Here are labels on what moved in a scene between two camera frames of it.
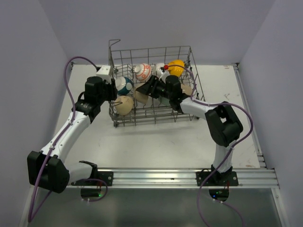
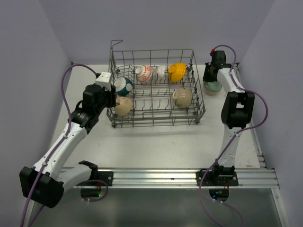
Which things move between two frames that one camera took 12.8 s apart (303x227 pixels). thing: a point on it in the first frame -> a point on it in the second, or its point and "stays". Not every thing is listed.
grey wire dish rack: [132, 68] stays
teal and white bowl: [123, 85] stays
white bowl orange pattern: [143, 72] stays
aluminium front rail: [186, 178] stays
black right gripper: [147, 88] -> [206, 77]
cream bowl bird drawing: [124, 105] stays
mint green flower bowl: [165, 101] -> [212, 86]
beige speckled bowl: [140, 97] -> [212, 92]
